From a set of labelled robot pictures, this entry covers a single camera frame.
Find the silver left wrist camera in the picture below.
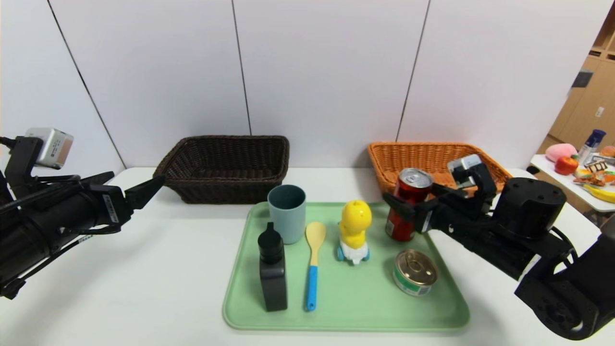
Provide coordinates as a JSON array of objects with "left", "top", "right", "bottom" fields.
[{"left": 24, "top": 128, "right": 74, "bottom": 170}]

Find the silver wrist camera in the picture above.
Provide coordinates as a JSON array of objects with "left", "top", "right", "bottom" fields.
[
  {"left": 24, "top": 128, "right": 74, "bottom": 170},
  {"left": 447, "top": 154, "right": 483, "bottom": 185}
]

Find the pink peach plush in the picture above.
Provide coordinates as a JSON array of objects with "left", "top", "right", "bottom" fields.
[{"left": 545, "top": 143, "right": 578, "bottom": 163}]

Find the orange wicker basket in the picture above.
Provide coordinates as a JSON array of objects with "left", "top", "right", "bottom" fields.
[{"left": 368, "top": 142, "right": 514, "bottom": 195}]

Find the yellow banana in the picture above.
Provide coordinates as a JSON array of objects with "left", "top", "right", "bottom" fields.
[{"left": 582, "top": 184, "right": 615, "bottom": 203}]

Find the wooden cabinet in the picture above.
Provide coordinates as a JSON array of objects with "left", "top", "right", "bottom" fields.
[{"left": 548, "top": 0, "right": 615, "bottom": 149}]

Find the yellow duck toy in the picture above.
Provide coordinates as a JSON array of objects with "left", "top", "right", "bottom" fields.
[{"left": 336, "top": 199, "right": 373, "bottom": 265}]

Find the orange snack packet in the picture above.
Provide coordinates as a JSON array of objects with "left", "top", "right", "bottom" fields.
[{"left": 574, "top": 170, "right": 615, "bottom": 187}]

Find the small tin gold lid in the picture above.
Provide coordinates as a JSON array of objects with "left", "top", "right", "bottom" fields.
[{"left": 393, "top": 249, "right": 439, "bottom": 297}]

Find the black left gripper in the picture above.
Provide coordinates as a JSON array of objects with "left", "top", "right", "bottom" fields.
[{"left": 27, "top": 171, "right": 166, "bottom": 257}]

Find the light green plastic tray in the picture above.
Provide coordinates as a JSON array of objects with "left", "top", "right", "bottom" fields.
[{"left": 223, "top": 201, "right": 470, "bottom": 331}]

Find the wooden spoon blue handle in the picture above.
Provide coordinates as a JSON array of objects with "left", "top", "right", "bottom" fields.
[{"left": 305, "top": 222, "right": 326, "bottom": 311}]

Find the dark brown wicker basket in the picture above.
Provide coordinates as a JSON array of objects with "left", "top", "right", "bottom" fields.
[{"left": 154, "top": 135, "right": 290, "bottom": 205}]

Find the red soda can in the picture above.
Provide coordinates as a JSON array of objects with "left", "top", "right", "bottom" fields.
[{"left": 385, "top": 168, "right": 434, "bottom": 242}]

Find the blue-grey plastic cup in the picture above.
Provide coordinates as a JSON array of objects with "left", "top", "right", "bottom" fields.
[{"left": 268, "top": 185, "right": 307, "bottom": 245}]

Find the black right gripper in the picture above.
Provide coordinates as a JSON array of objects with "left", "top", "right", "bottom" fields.
[{"left": 382, "top": 183, "right": 480, "bottom": 245}]

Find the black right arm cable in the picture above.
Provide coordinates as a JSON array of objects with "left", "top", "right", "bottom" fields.
[{"left": 548, "top": 226, "right": 578, "bottom": 270}]

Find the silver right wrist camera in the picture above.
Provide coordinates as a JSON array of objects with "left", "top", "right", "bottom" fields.
[{"left": 447, "top": 154, "right": 483, "bottom": 185}]

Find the red apple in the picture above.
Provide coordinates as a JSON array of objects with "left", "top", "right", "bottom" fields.
[{"left": 554, "top": 155, "right": 579, "bottom": 175}]

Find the white bottle blue cap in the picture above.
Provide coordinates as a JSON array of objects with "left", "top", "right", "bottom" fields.
[{"left": 580, "top": 129, "right": 607, "bottom": 163}]

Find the black square bottle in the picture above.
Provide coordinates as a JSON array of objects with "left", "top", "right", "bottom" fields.
[{"left": 258, "top": 222, "right": 288, "bottom": 311}]

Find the white side table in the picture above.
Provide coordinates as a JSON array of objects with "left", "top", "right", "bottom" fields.
[{"left": 529, "top": 155, "right": 615, "bottom": 213}]

